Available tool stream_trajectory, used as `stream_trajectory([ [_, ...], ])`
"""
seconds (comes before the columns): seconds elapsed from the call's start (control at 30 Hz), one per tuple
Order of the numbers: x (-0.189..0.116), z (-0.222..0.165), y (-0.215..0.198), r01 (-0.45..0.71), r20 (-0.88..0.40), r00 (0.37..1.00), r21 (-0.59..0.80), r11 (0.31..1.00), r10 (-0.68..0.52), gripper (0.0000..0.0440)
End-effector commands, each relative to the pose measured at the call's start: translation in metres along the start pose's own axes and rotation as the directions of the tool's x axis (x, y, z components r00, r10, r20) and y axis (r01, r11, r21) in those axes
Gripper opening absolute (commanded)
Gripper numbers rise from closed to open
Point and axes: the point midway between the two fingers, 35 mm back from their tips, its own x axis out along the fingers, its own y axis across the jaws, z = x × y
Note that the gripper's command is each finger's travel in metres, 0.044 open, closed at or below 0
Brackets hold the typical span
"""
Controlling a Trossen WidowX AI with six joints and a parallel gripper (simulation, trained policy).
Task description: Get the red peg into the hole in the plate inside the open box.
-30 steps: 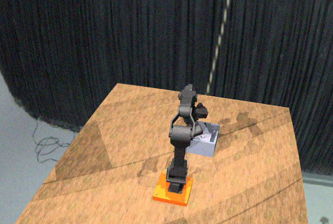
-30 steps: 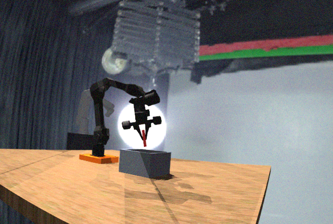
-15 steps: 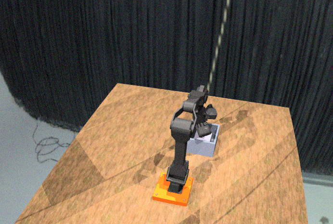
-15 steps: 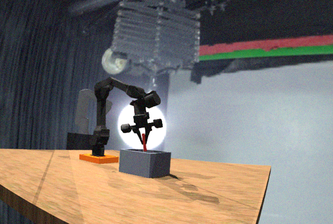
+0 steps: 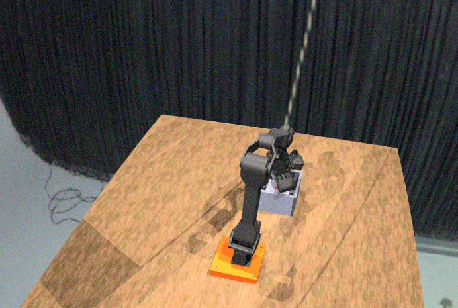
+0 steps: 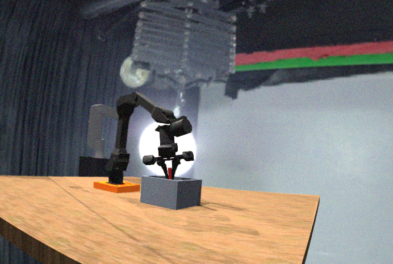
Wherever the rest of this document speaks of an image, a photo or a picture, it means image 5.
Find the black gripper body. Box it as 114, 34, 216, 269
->
273, 158, 296, 193

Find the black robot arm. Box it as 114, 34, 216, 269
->
228, 123, 304, 267

